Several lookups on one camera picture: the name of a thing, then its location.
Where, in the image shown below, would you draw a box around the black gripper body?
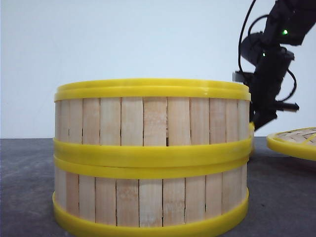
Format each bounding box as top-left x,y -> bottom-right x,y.
234,47 -> 299,130

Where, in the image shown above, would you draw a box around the bamboo steamer basket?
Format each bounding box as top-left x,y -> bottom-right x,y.
54,79 -> 251,173
53,163 -> 249,237
249,122 -> 255,158

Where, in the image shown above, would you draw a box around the woven bamboo steamer lid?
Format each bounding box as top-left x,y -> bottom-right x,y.
267,127 -> 316,161

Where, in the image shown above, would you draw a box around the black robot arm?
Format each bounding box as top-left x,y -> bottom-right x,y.
233,0 -> 316,130

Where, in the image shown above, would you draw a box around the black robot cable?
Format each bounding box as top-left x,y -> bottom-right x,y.
237,0 -> 259,75

